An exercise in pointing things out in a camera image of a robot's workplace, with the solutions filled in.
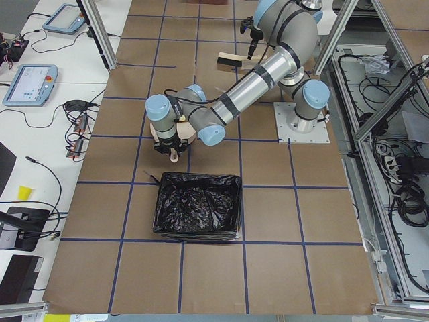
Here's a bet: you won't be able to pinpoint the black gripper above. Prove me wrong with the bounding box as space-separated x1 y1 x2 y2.
240 16 263 60
154 139 188 155

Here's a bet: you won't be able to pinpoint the cream plastic dustpan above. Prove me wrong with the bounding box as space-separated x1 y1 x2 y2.
149 121 196 163

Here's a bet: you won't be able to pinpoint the cream hand brush black bristles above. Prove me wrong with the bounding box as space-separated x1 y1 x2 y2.
217 52 267 72

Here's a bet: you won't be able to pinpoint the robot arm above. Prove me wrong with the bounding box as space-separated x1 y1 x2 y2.
240 1 324 67
145 12 317 156

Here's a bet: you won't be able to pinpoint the bin with black bag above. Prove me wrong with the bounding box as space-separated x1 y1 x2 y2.
152 172 243 242

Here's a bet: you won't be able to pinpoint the near teach pendant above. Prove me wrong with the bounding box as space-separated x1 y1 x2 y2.
2 64 58 107

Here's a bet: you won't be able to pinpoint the teach pendant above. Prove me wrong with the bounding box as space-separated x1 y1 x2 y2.
2 64 58 107
42 3 85 35

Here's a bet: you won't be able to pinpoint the yellow paper cup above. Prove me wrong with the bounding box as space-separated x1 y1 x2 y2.
17 185 34 201

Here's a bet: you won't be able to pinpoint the black device on desk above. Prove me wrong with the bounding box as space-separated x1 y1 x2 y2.
1 207 50 252

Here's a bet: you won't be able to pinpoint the far teach pendant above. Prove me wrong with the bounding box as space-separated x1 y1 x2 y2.
42 3 85 35

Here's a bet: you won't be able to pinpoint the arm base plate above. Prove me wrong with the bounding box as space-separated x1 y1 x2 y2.
273 102 330 144

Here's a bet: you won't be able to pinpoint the aluminium frame post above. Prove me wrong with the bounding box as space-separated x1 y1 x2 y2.
76 0 117 70

